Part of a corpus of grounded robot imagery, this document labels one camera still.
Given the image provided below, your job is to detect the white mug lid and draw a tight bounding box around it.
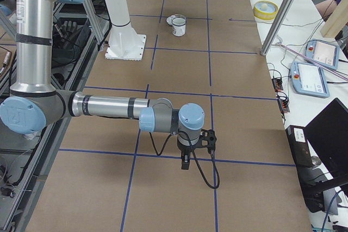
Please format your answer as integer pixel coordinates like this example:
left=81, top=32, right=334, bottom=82
left=166, top=16, right=173, bottom=26

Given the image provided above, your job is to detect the orange connector board near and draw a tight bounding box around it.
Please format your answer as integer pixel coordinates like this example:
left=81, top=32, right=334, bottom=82
left=278, top=99, right=290, bottom=114

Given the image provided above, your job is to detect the orange connector board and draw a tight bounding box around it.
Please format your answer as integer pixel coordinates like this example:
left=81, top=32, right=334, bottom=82
left=278, top=99, right=290, bottom=114
left=272, top=78, right=283, bottom=92

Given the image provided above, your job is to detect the black computer box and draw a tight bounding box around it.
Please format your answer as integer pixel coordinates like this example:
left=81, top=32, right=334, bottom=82
left=285, top=125, right=313, bottom=168

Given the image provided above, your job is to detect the orange connector board far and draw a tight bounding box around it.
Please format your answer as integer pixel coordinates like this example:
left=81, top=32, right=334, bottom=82
left=272, top=78, right=283, bottom=92

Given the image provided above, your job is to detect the white enamel mug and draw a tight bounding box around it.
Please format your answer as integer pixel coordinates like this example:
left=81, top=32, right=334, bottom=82
left=172, top=23, right=186, bottom=37

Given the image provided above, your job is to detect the near teach pendant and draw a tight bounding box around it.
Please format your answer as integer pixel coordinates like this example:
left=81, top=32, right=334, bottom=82
left=290, top=61, right=330, bottom=98

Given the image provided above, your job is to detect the teach pendant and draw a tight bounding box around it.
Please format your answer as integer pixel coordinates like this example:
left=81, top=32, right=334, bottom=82
left=305, top=39, right=339, bottom=70
left=290, top=61, right=330, bottom=98

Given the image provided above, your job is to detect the black monitor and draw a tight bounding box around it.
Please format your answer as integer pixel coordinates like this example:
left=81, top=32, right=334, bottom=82
left=304, top=98, right=347, bottom=177

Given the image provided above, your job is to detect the yellow tape roll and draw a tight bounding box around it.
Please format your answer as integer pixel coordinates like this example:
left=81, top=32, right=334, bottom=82
left=253, top=1, right=278, bottom=21

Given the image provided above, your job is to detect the far teach pendant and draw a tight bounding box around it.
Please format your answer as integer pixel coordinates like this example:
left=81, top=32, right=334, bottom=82
left=305, top=39, right=339, bottom=70

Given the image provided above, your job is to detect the wooden beam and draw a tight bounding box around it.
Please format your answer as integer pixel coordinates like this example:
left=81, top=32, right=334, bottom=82
left=320, top=0, right=348, bottom=38

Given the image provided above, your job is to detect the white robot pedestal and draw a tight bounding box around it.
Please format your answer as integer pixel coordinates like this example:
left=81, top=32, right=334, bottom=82
left=105, top=0, right=146, bottom=61

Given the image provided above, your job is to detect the black equipment under frame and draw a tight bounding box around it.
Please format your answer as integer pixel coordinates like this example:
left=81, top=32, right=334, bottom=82
left=52, top=18, right=91, bottom=68

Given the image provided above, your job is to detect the aluminium frame post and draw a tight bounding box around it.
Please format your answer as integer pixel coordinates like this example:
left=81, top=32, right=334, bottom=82
left=260, top=0, right=294, bottom=56

